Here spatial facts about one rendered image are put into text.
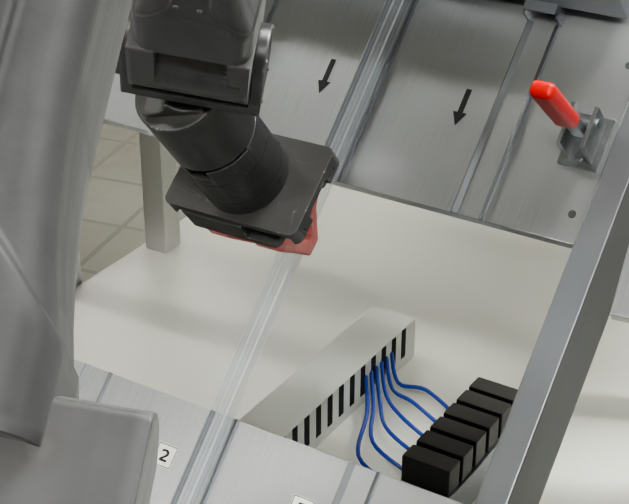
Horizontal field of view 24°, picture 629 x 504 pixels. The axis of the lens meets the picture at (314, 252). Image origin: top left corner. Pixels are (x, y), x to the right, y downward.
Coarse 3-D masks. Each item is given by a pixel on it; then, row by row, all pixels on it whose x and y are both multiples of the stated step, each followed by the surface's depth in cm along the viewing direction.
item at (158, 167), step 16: (144, 144) 163; (160, 144) 162; (144, 160) 164; (160, 160) 163; (144, 176) 165; (160, 176) 164; (144, 192) 166; (160, 192) 165; (144, 208) 167; (160, 208) 166; (160, 224) 167; (176, 224) 169; (160, 240) 168; (176, 240) 170
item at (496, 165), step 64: (320, 0) 108; (384, 0) 106; (448, 0) 104; (512, 0) 102; (320, 64) 106; (384, 64) 104; (448, 64) 102; (512, 64) 100; (576, 64) 98; (128, 128) 111; (320, 128) 104; (384, 128) 102; (448, 128) 100; (512, 128) 98; (384, 192) 100; (448, 192) 98; (512, 192) 97; (576, 192) 95
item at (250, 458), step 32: (96, 384) 103; (128, 384) 102; (160, 416) 101; (192, 416) 100; (160, 448) 100; (192, 448) 99; (224, 448) 98; (256, 448) 97; (288, 448) 96; (160, 480) 99; (224, 480) 97; (256, 480) 96; (288, 480) 95; (320, 480) 94; (352, 480) 94; (384, 480) 93
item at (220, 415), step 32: (384, 32) 104; (352, 96) 103; (352, 128) 102; (320, 192) 101; (288, 256) 100; (256, 320) 99; (256, 352) 98; (224, 384) 98; (224, 416) 97; (192, 480) 96
